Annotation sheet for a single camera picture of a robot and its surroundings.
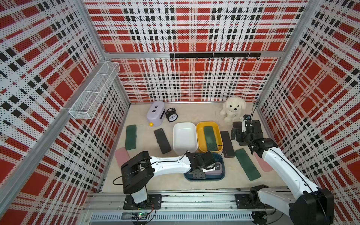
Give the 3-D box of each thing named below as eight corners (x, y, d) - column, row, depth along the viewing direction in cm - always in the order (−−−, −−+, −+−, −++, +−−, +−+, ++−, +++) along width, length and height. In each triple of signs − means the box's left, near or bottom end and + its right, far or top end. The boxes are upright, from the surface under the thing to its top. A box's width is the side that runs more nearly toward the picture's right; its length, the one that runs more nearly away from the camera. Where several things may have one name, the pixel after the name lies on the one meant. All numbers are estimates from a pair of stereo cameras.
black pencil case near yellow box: (223, 157, 91) (224, 155, 88) (219, 133, 103) (220, 130, 100) (234, 157, 91) (236, 154, 88) (229, 133, 103) (230, 130, 100)
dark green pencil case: (126, 150, 96) (125, 148, 94) (127, 128, 108) (125, 126, 105) (137, 147, 97) (136, 145, 95) (136, 126, 109) (135, 124, 107)
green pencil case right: (250, 181, 82) (252, 180, 80) (232, 152, 94) (233, 150, 92) (260, 177, 83) (262, 176, 82) (241, 148, 95) (242, 147, 93)
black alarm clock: (169, 123, 110) (167, 115, 102) (166, 117, 114) (164, 109, 106) (178, 119, 112) (177, 111, 105) (174, 114, 116) (173, 106, 108)
